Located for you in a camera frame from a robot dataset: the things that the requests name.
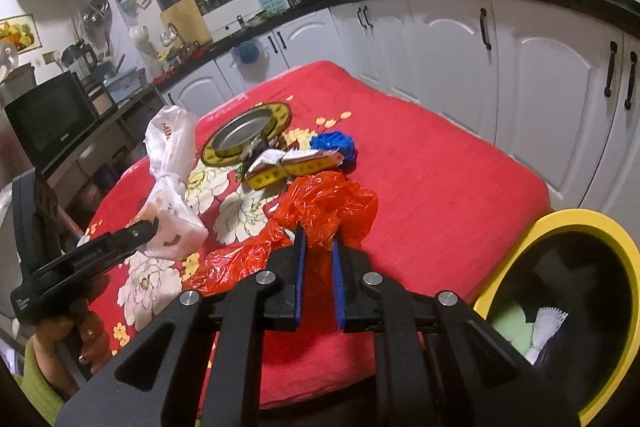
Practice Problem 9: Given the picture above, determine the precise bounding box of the person's left forearm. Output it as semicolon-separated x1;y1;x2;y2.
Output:
14;336;72;426

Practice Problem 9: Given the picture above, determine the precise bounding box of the wooden cutting board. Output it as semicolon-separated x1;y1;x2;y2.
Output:
160;0;213;50

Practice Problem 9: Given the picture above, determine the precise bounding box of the white pleated paper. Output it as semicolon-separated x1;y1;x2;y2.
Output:
525;307;570;366

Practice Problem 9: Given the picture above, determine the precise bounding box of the yellow trash bin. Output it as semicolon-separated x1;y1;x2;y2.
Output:
472;208;640;426

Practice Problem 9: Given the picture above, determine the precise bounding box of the white plastic bag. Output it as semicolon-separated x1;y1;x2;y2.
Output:
135;105;210;261

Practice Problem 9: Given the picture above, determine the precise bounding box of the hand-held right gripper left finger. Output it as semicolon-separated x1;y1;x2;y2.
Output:
55;223;307;427

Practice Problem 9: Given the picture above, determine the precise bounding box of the green cloth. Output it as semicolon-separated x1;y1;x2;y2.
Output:
492;302;536;356

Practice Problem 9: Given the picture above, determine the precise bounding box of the steel plate on wall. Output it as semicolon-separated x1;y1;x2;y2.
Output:
82;0;112;38

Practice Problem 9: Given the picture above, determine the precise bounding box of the white kitchen cabinet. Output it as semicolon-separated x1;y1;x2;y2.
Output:
165;0;640;238

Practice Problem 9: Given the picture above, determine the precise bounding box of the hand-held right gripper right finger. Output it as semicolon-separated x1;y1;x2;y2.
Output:
331;238;584;427

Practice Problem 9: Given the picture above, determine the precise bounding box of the person's left hand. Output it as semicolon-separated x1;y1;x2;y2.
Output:
32;274;115;378

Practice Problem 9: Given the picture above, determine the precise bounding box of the black microwave oven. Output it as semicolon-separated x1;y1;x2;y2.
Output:
4;71;99;172

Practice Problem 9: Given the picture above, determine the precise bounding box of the red floral blanket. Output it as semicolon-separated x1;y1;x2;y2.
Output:
82;61;552;410

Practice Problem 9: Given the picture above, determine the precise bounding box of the black blender jug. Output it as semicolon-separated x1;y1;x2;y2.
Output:
62;41;99;80

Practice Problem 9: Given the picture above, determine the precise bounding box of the yellow snack packet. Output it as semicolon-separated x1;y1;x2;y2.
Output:
282;150;346;178
245;149;289;190

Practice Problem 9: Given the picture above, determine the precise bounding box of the red plastic bag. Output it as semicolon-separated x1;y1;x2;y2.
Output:
181;172;379;298

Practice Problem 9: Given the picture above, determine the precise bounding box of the blue crumpled wrapper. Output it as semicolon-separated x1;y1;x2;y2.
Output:
310;130;359;172

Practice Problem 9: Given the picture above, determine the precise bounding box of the round metal tray yellow rim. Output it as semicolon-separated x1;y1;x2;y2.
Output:
201;102;292;166

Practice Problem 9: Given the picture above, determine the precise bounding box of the white jug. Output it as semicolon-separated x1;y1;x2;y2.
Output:
129;24;166;78

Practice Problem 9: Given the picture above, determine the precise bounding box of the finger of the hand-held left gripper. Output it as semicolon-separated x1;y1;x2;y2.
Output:
110;219;162;264

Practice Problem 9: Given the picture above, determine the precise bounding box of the fruit wall poster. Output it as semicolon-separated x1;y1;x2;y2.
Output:
0;14;38;56

